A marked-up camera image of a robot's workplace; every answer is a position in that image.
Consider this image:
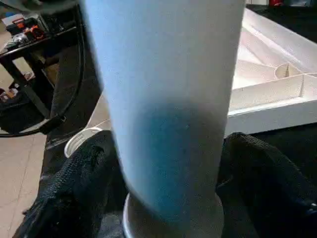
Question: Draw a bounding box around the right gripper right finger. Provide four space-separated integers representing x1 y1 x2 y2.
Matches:
215 132 317 238

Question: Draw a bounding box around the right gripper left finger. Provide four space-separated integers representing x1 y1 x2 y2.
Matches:
13 130 130 238

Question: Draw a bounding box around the white plastic table leg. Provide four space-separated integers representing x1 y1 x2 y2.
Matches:
83 0 246 238

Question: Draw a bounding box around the black metal shelf rack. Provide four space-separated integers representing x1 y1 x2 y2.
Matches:
0 13 84 136

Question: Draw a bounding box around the black work mat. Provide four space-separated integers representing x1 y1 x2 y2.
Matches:
41 0 317 238

